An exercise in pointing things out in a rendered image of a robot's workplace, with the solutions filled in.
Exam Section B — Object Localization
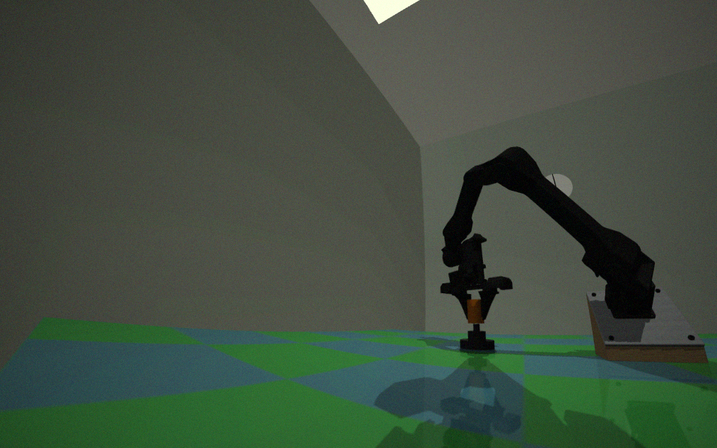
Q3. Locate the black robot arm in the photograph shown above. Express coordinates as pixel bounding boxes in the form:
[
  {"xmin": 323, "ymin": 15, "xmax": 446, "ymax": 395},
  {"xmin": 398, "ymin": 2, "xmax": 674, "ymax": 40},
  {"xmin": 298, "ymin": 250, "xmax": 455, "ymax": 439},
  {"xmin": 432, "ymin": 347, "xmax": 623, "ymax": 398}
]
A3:
[{"xmin": 441, "ymin": 146, "xmax": 655, "ymax": 319}]

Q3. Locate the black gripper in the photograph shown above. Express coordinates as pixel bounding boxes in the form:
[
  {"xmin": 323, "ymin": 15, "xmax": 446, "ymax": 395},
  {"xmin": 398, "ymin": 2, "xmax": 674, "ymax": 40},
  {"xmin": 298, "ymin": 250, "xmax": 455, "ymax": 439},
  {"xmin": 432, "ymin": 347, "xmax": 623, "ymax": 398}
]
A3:
[{"xmin": 441, "ymin": 258, "xmax": 513, "ymax": 320}]

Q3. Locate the orange knob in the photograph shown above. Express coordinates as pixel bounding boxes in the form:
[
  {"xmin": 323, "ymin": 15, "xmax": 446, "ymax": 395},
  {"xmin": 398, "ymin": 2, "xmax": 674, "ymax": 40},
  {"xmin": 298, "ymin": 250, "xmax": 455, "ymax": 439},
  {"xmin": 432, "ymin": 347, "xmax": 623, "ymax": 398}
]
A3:
[{"xmin": 467, "ymin": 299, "xmax": 484, "ymax": 324}]

